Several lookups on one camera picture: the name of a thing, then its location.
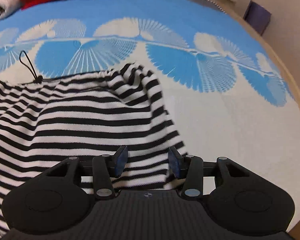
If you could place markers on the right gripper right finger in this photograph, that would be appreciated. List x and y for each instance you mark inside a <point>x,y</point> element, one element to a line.
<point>191,169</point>

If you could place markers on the purple box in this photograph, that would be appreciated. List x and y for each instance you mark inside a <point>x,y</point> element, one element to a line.
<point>257,16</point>

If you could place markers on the blue white patterned bedspread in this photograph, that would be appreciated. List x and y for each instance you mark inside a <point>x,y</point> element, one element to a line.
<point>222,91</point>

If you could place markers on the striped white hooded top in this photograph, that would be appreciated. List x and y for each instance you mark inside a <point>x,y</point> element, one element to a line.
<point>85,115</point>

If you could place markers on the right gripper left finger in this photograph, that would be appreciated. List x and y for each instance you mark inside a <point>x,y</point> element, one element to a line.
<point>104,168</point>

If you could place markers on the wooden bed frame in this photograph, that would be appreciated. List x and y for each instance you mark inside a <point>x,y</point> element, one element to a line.
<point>287,76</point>

